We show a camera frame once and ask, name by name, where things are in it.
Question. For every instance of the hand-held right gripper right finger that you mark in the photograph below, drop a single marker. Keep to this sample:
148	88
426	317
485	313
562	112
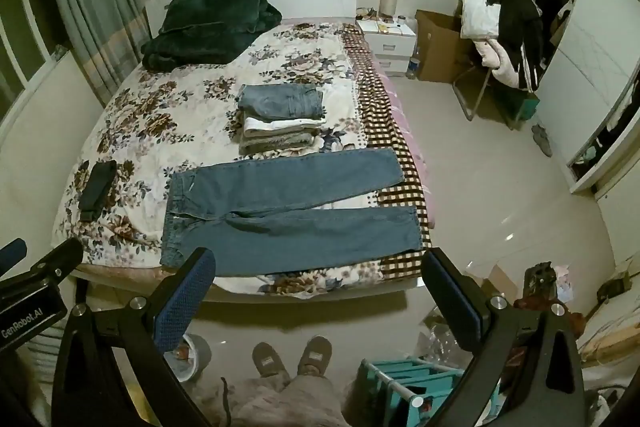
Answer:
450	302

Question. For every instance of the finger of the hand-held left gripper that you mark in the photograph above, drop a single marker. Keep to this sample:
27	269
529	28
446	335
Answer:
12	250
55	259

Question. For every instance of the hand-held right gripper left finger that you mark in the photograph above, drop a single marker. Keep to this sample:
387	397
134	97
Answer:
187	302

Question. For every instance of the blue denim pants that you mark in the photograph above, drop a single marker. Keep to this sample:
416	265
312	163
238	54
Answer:
300	227

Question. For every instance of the clear plastic bag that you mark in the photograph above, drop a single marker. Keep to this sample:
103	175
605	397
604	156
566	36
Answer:
445	332

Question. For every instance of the folded black cloth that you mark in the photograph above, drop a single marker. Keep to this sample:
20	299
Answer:
97	187

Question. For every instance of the teal rack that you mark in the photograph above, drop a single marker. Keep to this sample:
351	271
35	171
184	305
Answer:
400	377

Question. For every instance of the grey slipper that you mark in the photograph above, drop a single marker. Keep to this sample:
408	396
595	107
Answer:
315	354
267	359

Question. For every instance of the person's legs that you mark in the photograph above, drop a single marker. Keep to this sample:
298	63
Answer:
295	402

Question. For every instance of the pink bed sheet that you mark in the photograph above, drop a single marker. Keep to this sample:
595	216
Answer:
415	147

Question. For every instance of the folded grey garment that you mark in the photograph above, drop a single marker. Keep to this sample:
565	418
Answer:
280	142

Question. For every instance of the pair of grey shoes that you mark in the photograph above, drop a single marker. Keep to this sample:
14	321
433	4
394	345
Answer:
542	139

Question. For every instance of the folded white garment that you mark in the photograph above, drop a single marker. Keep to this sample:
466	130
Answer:
270	125

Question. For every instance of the brown checkered blanket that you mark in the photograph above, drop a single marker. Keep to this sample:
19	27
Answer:
380	107

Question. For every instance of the window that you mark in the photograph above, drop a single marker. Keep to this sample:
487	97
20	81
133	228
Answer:
20	42

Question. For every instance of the metal chair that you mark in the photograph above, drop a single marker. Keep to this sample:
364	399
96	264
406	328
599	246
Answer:
475	92

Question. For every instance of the clear water bottle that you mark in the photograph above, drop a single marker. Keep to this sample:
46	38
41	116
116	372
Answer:
412	66

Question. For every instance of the pink garment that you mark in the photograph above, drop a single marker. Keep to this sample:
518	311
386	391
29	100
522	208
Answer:
500	62

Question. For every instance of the brown cardboard box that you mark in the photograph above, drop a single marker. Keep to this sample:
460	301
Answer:
440	52

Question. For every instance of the white nightstand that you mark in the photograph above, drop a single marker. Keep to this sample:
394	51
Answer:
390	47

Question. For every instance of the dark green blanket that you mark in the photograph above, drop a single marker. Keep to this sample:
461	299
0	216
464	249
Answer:
210	27

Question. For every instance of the white wardrobe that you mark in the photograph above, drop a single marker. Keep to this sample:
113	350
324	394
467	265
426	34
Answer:
595	57

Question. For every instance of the black jacket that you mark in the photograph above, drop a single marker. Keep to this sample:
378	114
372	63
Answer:
517	22

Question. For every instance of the beige table lamp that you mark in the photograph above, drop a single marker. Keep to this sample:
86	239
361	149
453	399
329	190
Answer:
388	4

